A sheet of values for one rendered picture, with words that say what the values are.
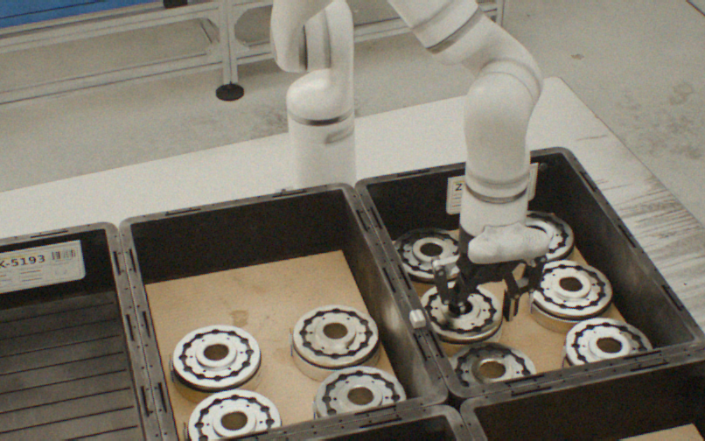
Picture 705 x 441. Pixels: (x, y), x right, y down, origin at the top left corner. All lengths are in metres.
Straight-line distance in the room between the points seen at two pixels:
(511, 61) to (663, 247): 0.65
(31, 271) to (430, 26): 0.60
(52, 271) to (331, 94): 0.43
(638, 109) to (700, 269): 1.67
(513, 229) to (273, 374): 0.33
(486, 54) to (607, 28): 2.56
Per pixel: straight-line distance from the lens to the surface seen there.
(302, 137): 1.69
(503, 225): 1.38
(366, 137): 2.07
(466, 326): 1.48
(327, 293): 1.57
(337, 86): 1.65
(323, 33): 1.60
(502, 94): 1.27
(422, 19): 1.27
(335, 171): 1.72
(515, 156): 1.32
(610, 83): 3.61
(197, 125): 3.38
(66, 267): 1.56
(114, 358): 1.51
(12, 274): 1.56
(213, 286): 1.58
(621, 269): 1.55
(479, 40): 1.28
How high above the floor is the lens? 1.87
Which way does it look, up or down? 38 degrees down
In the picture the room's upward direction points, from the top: straight up
